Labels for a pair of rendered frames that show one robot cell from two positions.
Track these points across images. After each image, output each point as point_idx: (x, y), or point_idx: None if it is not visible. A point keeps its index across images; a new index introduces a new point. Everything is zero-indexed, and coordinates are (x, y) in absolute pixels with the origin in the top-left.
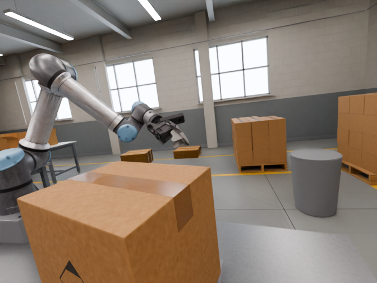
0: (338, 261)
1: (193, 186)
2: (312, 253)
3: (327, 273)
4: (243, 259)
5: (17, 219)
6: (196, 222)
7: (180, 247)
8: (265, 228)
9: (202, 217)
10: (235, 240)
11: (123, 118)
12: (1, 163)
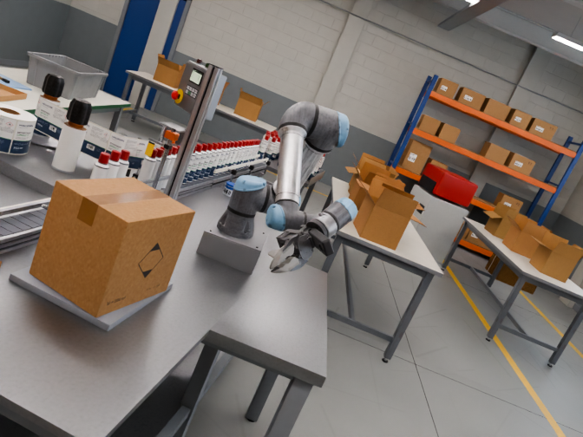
0: (64, 403)
1: (101, 211)
2: (86, 393)
3: (56, 384)
4: (108, 345)
5: (207, 230)
6: (92, 235)
7: (74, 228)
8: (148, 385)
9: (99, 241)
10: (139, 353)
11: (290, 199)
12: (238, 184)
